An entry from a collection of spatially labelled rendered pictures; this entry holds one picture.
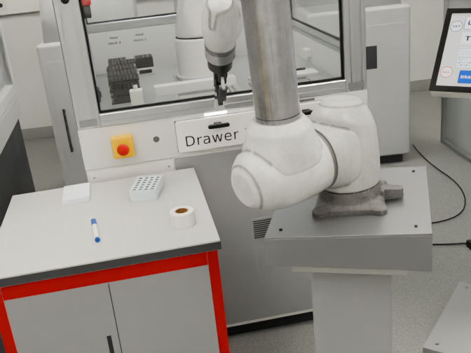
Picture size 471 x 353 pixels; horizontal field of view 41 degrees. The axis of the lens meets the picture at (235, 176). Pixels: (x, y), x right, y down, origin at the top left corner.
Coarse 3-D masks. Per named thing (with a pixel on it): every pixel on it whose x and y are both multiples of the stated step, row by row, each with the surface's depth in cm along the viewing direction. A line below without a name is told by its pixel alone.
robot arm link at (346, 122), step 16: (336, 96) 155; (352, 96) 153; (320, 112) 149; (336, 112) 147; (352, 112) 147; (368, 112) 150; (320, 128) 147; (336, 128) 147; (352, 128) 147; (368, 128) 148; (336, 144) 145; (352, 144) 147; (368, 144) 149; (336, 160) 145; (352, 160) 148; (368, 160) 151; (336, 176) 147; (352, 176) 150; (368, 176) 152; (336, 192) 154; (352, 192) 153
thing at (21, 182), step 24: (0, 24) 283; (0, 120) 253; (0, 144) 245; (24, 144) 305; (0, 168) 247; (24, 168) 295; (0, 192) 241; (24, 192) 286; (0, 216) 235; (0, 336) 214
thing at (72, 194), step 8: (80, 184) 213; (88, 184) 212; (64, 192) 208; (72, 192) 207; (80, 192) 206; (88, 192) 206; (64, 200) 202; (72, 200) 202; (80, 200) 203; (88, 200) 203
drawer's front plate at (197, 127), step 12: (192, 120) 217; (204, 120) 218; (216, 120) 218; (228, 120) 219; (240, 120) 220; (180, 132) 218; (192, 132) 218; (204, 132) 219; (216, 132) 220; (240, 132) 222; (180, 144) 219; (204, 144) 221; (216, 144) 222; (228, 144) 222
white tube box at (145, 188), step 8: (144, 176) 209; (152, 176) 208; (160, 176) 207; (136, 184) 203; (144, 184) 202; (152, 184) 202; (160, 184) 204; (136, 192) 198; (144, 192) 197; (152, 192) 197; (160, 192) 203; (136, 200) 199; (144, 200) 198; (152, 200) 198
